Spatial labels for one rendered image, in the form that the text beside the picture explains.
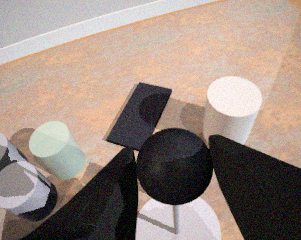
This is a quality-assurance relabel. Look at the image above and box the black rectangular slab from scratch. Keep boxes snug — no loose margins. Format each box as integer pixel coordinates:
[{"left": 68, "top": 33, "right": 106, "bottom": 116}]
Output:
[{"left": 106, "top": 81, "right": 171, "bottom": 151}]

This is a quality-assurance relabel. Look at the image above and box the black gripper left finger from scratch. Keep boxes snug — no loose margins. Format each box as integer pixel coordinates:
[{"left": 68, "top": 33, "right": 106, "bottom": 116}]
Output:
[{"left": 18, "top": 147, "right": 139, "bottom": 240}]

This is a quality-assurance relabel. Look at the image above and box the french press coffee maker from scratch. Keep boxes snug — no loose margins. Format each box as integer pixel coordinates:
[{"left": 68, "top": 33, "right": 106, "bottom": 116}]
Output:
[{"left": 135, "top": 128, "right": 221, "bottom": 240}]

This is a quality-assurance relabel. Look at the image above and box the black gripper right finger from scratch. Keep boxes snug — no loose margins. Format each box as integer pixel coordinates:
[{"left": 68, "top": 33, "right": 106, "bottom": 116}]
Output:
[{"left": 209, "top": 135, "right": 301, "bottom": 240}]

